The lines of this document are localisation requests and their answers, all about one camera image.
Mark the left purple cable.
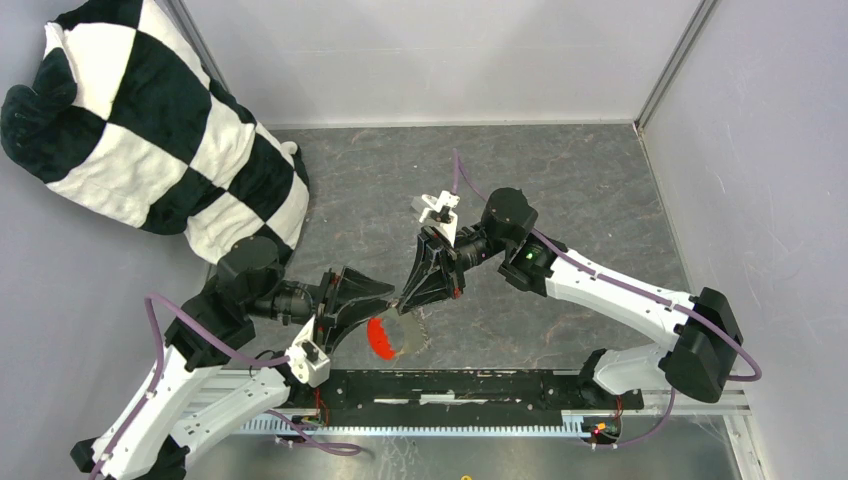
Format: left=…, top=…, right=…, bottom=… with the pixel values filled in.
left=86, top=294, right=293, bottom=480

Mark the checkered black white plush cloth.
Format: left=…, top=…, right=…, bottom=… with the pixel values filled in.
left=1, top=1, right=310, bottom=264

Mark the metal key holder red handle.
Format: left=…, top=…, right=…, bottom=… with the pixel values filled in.
left=366, top=306, right=430, bottom=361

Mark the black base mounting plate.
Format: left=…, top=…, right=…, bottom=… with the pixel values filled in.
left=283, top=369, right=644, bottom=428

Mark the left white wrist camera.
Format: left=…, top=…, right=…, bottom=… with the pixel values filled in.
left=285, top=316, right=331, bottom=388

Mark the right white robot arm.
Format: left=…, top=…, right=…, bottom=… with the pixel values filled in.
left=396, top=187, right=743, bottom=408

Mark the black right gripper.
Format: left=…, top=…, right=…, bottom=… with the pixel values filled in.
left=395, top=222, right=512, bottom=312

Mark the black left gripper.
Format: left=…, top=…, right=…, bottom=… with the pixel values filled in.
left=249, top=265, right=398, bottom=354

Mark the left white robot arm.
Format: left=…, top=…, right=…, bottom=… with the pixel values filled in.
left=70, top=236, right=394, bottom=479

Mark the slotted grey cable duct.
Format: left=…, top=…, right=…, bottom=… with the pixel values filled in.
left=238, top=411, right=584, bottom=439

